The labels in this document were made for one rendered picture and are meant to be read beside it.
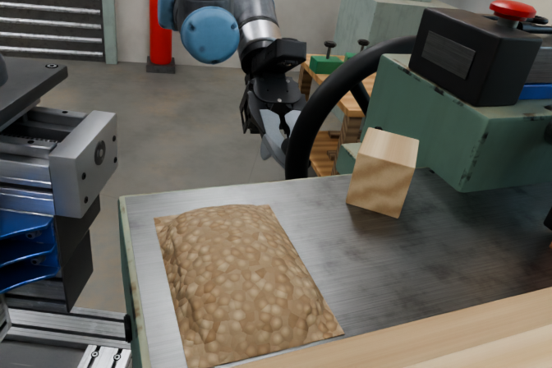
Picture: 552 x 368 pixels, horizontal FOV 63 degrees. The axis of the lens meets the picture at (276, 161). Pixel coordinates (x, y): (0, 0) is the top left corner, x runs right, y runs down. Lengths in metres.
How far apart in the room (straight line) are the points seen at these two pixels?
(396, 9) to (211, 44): 1.90
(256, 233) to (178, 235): 0.04
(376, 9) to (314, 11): 0.98
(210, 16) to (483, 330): 0.50
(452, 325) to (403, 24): 2.35
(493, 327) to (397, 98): 0.25
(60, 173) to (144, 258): 0.37
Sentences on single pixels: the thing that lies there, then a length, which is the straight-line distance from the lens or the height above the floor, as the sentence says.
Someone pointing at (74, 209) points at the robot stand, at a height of 0.70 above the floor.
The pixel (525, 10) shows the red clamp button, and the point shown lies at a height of 1.02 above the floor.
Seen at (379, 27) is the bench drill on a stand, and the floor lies 0.58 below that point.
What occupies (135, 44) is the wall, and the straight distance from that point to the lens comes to 3.24.
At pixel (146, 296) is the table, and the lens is 0.22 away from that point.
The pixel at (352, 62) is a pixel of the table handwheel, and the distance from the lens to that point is 0.50.
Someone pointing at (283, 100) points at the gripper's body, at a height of 0.82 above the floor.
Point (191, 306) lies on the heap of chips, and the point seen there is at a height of 0.91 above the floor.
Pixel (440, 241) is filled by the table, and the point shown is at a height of 0.90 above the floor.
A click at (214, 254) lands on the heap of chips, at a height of 0.92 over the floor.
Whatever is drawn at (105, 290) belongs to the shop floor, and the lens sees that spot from 1.49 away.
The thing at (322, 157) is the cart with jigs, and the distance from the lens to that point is 1.87.
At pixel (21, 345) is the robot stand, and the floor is 0.21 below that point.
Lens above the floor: 1.06
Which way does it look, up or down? 30 degrees down
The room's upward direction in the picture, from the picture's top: 9 degrees clockwise
